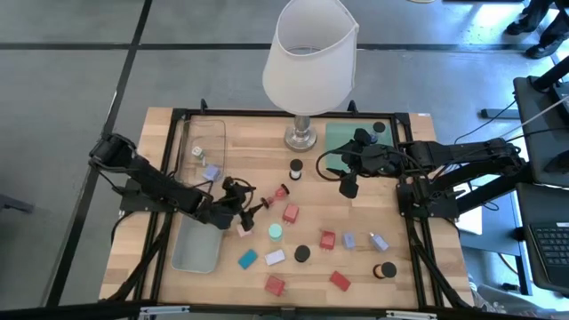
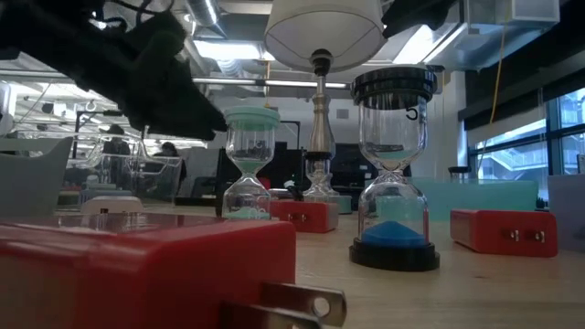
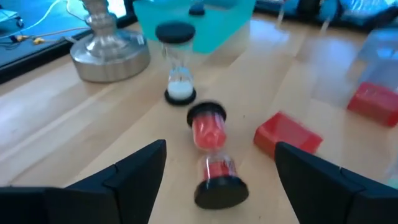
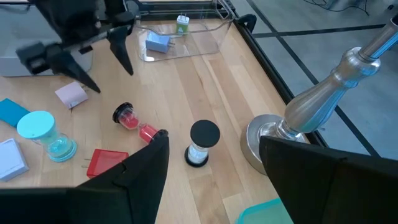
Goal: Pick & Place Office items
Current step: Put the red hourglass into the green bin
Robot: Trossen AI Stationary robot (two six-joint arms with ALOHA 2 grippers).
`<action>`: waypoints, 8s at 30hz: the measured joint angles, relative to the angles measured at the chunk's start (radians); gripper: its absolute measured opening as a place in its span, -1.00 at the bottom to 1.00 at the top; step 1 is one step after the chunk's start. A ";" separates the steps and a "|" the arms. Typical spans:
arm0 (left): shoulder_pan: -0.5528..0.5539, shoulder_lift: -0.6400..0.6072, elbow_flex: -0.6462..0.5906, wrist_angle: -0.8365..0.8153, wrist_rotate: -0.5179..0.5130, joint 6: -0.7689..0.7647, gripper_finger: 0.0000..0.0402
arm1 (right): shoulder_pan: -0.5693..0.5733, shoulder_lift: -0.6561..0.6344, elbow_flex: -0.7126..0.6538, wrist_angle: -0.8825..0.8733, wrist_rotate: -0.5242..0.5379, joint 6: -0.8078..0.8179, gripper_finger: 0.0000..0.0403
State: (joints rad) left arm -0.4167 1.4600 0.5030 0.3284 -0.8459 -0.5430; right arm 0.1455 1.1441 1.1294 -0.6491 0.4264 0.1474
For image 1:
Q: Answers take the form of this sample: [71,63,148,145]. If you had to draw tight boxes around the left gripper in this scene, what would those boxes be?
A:
[202,176,269,233]

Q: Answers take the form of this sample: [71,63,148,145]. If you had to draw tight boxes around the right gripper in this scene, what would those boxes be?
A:
[338,127,404,200]

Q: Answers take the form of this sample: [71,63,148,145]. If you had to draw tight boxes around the black hourglass red sand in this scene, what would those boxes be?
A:
[260,183,291,210]

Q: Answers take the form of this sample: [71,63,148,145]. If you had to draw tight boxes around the small black hourglass blue sand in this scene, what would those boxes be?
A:
[367,121,387,144]

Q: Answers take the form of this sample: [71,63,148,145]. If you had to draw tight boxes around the mint green hourglass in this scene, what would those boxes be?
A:
[268,222,285,244]

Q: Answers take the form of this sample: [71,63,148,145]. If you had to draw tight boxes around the red plug charger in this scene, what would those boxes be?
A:
[318,229,337,252]
[264,275,286,298]
[282,203,301,226]

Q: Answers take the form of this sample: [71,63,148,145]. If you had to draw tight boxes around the teal rectangular eraser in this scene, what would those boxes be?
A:
[237,248,260,270]

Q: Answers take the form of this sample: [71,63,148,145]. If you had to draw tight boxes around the black hourglass white sand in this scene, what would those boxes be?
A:
[288,158,304,181]

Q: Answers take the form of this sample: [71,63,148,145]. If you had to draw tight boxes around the white rectangular eraser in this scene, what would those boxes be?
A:
[264,248,286,267]

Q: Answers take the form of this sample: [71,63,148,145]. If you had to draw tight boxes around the red rectangular eraser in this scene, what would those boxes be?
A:
[329,270,352,292]

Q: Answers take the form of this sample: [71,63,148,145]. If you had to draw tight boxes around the teal translucent tray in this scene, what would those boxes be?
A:
[325,120,396,172]

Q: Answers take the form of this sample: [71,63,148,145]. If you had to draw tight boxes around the grey plastic bin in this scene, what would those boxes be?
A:
[171,212,223,275]

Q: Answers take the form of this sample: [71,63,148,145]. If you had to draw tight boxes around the clear plastic bin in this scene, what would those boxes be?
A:
[176,117,228,188]

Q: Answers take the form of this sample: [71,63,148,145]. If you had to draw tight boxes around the silver table lamp white shade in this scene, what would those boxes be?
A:
[261,0,360,153]

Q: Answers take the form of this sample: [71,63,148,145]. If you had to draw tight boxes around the black crossbar silver brackets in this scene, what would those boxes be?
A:
[0,300,569,320]

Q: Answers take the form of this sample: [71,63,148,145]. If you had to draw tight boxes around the black hourglass orange sand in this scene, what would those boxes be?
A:
[372,260,398,280]

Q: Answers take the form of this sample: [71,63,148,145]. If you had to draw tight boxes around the black desk foot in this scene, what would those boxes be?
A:
[479,108,521,120]

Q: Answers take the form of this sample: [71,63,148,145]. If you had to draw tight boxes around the black side desk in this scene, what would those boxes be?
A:
[513,55,569,188]

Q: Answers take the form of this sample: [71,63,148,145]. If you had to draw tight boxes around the person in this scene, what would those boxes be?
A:
[505,0,569,60]
[470,284,569,320]

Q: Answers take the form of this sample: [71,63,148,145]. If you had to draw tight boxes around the grey floor stand foot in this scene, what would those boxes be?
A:
[0,194,35,214]

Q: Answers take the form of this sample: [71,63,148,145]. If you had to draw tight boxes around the black looped gripper cable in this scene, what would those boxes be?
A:
[316,148,357,182]
[230,176,258,199]

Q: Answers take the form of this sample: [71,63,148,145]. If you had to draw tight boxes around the black aluminium table frame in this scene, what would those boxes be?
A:
[100,98,475,310]

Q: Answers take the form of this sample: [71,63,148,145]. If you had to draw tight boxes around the black floor cable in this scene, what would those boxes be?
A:
[453,100,519,146]

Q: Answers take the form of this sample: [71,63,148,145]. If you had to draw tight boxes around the white desk cable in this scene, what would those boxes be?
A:
[506,95,569,134]

